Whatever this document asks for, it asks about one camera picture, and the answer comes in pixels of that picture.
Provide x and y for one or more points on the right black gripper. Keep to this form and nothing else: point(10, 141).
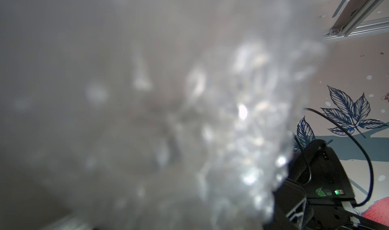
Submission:
point(320, 172)

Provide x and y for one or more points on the clear bubble wrap sheet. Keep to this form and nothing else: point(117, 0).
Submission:
point(151, 114)

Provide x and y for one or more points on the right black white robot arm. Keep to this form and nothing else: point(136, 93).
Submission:
point(293, 211)

